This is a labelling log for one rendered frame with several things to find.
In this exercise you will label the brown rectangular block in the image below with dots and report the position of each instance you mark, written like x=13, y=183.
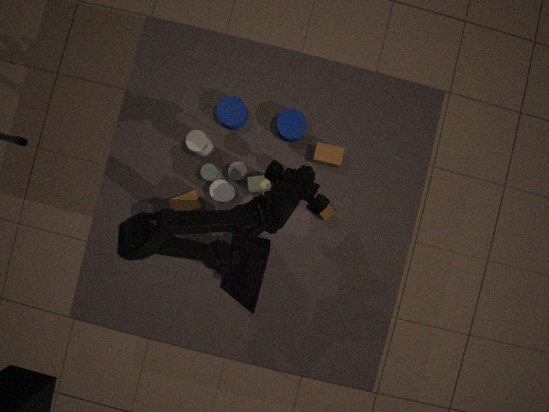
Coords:
x=328, y=154
x=189, y=201

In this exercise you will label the blue cylinder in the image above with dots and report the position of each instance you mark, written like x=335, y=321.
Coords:
x=291, y=125
x=231, y=112

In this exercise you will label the small brown block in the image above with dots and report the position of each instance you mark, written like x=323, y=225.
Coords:
x=325, y=214

